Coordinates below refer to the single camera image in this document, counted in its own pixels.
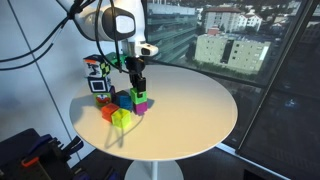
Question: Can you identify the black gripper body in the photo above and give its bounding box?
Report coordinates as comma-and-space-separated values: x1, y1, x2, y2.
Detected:
125, 56, 147, 78

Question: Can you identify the green embossed block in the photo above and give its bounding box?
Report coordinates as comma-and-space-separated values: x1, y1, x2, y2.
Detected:
129, 86, 148, 105

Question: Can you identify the blue embossed block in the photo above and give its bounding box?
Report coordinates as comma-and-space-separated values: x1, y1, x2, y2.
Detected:
115, 91, 134, 111

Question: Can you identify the pink embossed block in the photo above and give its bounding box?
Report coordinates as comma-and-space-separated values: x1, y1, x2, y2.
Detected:
132, 100, 149, 117

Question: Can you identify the yellow-green embossed block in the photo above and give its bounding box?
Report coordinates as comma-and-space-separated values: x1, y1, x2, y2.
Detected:
110, 108, 132, 130

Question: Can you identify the orange embossed block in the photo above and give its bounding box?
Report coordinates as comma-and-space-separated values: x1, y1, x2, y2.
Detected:
100, 102, 120, 123

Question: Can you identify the soft cube with black square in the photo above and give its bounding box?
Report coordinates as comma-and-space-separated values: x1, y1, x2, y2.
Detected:
87, 76, 113, 95

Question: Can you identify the soft cube with house picture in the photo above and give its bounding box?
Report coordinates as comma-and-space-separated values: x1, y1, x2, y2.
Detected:
92, 91, 114, 109

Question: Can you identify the soft cube with checker pattern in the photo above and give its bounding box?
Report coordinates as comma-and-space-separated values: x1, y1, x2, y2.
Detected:
82, 53, 112, 80

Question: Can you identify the beige building outside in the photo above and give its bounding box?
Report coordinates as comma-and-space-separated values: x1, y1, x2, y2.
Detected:
194, 32, 272, 76

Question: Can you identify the white building with red roof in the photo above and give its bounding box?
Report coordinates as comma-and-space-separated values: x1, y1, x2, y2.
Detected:
203, 5, 265, 34

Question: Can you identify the black tool bag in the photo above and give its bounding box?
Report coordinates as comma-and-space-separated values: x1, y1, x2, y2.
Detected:
0, 127, 85, 180

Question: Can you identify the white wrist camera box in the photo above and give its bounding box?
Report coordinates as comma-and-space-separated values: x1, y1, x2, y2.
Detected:
134, 41, 160, 57

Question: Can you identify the green camera mount bracket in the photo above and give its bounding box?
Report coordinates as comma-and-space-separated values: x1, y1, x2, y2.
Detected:
105, 51, 128, 70

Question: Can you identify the black cable to gripper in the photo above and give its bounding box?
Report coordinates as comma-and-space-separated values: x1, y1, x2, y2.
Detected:
93, 0, 132, 75

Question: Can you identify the white table pedestal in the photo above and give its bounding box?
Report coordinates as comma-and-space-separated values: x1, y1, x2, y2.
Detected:
124, 159, 185, 180

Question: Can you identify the blue handled tool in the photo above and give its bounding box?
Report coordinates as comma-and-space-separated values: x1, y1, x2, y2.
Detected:
29, 133, 54, 153

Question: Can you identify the orange handled tool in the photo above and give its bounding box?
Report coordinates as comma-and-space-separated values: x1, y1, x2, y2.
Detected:
20, 155, 40, 169

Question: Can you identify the dark window frame post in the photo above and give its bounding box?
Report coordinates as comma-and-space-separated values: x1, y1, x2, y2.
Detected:
234, 0, 320, 158

